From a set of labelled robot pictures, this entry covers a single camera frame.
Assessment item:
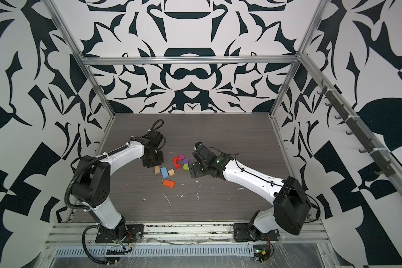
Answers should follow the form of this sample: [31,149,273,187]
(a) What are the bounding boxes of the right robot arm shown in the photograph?
[189,142,312,242]

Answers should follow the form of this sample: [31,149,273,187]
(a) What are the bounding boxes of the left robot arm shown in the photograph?
[64,130,165,240]

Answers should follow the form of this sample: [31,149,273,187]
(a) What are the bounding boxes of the blue wood block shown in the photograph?
[160,167,169,179]

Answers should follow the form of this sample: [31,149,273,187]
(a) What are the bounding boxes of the red arch wood block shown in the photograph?
[173,157,181,169]

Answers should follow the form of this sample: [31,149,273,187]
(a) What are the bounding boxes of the orange wood block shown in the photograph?
[163,179,175,188]

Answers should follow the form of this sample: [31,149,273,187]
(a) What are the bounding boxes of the green circuit board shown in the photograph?
[253,244,274,262]

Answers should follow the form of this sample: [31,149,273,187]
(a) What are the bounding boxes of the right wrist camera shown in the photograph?
[194,142,203,150]

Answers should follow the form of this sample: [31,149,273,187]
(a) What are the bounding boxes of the black corrugated cable conduit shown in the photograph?
[64,118,165,265]

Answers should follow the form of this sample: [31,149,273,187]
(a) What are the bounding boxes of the aluminium front rail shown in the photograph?
[45,221,330,246]

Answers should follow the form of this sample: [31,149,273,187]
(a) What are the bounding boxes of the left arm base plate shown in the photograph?
[95,224,145,243]

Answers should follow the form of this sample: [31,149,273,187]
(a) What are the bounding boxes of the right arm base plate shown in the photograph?
[233,223,280,242]

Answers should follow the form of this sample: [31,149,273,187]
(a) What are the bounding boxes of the white slotted cable duct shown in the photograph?
[53,244,255,258]

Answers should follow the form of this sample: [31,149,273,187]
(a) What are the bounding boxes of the aluminium frame crossbar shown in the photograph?
[82,55,297,66]

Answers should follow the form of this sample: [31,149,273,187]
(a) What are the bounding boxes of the wall hook rack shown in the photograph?
[318,80,396,177]

